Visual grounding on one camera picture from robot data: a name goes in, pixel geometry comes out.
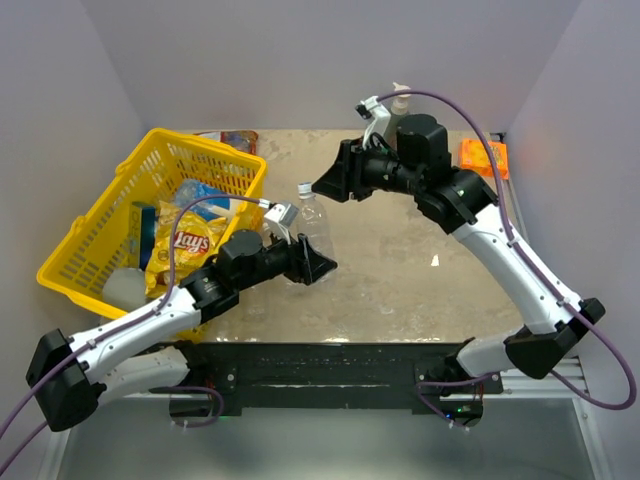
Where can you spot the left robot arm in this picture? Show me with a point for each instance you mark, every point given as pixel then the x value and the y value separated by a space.
pixel 67 375

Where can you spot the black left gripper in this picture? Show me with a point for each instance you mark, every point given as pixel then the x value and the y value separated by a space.
pixel 306 265

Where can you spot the red snack bag behind basket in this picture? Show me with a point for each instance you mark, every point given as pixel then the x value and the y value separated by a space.
pixel 241 140

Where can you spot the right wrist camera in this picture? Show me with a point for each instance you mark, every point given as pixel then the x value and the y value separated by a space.
pixel 378 118

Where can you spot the clear plastic bottle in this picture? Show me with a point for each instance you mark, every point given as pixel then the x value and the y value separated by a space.
pixel 313 222

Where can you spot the white bottle cap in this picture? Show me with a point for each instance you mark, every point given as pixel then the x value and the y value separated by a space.
pixel 304 189

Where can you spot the aluminium frame rail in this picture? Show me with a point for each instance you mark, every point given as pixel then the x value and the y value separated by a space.
pixel 518 386

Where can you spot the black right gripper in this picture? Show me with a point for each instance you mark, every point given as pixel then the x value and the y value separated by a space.
pixel 342 177

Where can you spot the blue white plastic package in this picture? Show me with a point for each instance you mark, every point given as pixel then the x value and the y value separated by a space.
pixel 211 204

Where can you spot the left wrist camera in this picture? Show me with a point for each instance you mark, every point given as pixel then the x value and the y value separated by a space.
pixel 280 221

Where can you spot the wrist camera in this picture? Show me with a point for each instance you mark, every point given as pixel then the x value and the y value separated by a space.
pixel 280 221
pixel 378 118

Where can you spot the yellow Lays chips bag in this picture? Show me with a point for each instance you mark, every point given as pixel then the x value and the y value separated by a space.
pixel 194 242

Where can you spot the yellow plastic shopping basket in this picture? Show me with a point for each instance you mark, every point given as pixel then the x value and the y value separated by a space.
pixel 94 247

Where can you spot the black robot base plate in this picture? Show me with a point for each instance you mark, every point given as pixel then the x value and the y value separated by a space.
pixel 229 378

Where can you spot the green soap pump bottle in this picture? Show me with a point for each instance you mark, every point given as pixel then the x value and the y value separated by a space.
pixel 398 109

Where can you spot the orange candy box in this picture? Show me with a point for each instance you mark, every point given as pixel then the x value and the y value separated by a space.
pixel 473 156

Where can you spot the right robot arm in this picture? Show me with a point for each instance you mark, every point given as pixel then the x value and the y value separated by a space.
pixel 465 206

